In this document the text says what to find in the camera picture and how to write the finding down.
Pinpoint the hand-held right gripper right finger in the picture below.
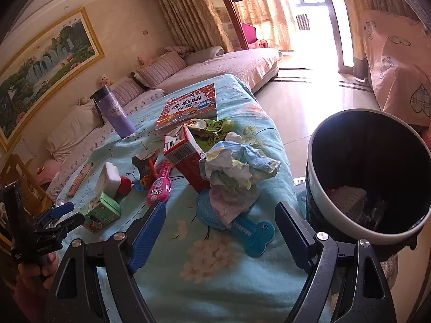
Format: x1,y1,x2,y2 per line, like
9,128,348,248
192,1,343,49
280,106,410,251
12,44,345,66
274,201,398,323

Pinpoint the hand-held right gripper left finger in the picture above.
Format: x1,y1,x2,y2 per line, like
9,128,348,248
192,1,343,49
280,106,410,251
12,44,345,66
42,202,167,323

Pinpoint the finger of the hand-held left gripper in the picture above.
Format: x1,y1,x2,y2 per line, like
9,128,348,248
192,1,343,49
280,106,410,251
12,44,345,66
40,213,85,243
35,201,75,229

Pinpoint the black white-rimmed bin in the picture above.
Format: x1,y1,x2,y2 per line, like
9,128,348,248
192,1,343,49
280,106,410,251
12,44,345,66
305,108,431,263

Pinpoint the red white carton box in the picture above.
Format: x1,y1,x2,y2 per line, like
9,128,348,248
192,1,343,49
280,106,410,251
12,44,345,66
163,124,211,194

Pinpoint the person's left hand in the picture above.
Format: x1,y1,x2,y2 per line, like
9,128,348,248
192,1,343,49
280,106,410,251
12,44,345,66
15,252,60,292

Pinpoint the green carton box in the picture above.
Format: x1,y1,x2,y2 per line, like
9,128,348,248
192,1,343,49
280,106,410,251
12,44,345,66
81,191,121,234

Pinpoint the pink wooden ruler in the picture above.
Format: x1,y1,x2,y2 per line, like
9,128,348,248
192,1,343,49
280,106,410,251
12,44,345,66
66,162,94,197

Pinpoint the round pink plush cushion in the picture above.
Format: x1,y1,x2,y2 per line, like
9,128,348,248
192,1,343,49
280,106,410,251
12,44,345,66
37,160,61,185

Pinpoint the wooden chair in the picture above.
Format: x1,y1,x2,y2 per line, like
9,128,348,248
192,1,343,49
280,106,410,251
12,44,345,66
0,153,51,243

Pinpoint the pink plastic bottle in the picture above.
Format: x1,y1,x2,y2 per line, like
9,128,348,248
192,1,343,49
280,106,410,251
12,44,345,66
146,160,173,206

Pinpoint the small red ball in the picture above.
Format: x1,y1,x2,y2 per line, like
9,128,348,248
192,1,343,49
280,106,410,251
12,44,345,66
116,177,133,196

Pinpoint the white foam block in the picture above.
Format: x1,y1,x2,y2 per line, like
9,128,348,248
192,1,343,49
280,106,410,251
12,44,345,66
95,161,122,198

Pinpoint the light blue floral blanket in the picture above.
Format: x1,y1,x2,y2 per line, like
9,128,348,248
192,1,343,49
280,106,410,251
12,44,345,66
54,74,334,323

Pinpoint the pale pink packet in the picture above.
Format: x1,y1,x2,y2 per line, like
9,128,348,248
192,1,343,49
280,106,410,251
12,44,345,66
325,185,367,219

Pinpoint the black orange toy figure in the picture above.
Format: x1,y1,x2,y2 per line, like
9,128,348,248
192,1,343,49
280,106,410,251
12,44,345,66
131,155,159,192

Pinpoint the pink crumpled tissue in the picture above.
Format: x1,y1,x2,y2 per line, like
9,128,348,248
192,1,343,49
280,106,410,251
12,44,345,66
209,175,261,224

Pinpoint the blue white crumpled wrapper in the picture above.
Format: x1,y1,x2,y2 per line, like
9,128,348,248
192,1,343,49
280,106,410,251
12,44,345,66
200,140,281,189

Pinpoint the dark shaggy rug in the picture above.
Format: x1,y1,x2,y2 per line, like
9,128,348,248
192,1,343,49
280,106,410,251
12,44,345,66
382,254,401,286

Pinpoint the purple thermos bottle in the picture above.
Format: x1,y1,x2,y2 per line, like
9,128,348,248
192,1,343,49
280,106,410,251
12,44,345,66
90,86,136,139

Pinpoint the green snack packet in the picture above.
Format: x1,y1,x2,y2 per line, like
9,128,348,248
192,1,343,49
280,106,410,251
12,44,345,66
183,118,235,152

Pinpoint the red children's book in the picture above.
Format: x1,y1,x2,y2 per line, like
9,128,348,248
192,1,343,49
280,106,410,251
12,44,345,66
154,83,218,129

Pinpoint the medium striped pillow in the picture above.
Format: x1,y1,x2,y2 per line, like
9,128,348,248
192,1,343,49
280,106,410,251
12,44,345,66
111,77,145,106

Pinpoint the framed landscape painting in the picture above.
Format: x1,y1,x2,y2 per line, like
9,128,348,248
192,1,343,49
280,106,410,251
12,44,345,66
0,7,105,152

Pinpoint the large striped pillow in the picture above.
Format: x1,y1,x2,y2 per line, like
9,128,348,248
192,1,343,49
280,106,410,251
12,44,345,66
136,52,187,88

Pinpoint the pink covered sofa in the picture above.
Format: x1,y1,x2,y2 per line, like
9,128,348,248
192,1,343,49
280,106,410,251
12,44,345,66
44,45,280,196

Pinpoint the small striped pillow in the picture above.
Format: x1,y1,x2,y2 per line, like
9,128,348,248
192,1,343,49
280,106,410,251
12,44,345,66
163,45,194,58

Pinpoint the pink heart print cover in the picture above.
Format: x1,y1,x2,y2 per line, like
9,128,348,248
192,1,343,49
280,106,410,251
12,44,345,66
359,9,431,127

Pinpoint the magenta box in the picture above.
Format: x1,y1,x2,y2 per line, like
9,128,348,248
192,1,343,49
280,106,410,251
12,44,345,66
241,23,258,46

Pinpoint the sheer patterned curtain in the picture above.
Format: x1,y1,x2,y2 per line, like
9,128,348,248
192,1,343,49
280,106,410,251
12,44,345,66
232,0,293,51

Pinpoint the brown patterned curtain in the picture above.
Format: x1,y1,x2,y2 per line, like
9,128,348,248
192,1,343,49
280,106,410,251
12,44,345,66
155,0,230,52

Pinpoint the wooden door frame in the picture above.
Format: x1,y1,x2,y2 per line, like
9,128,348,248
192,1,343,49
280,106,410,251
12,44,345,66
215,0,250,51

